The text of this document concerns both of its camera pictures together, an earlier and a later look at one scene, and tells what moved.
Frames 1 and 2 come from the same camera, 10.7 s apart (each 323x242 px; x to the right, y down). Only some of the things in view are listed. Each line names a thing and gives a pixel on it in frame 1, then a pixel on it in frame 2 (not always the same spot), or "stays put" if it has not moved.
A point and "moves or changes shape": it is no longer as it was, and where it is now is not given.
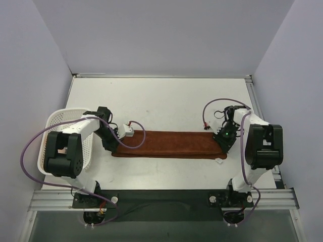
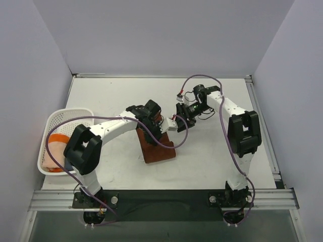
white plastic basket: x=56 y=116 stays put
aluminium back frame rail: x=115 y=76 stays put
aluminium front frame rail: x=62 y=199 stays put
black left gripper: x=111 y=142 to x=152 y=133
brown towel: x=170 y=144 moves or changes shape
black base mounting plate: x=142 y=205 stays put
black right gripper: x=225 y=141 to x=182 y=116
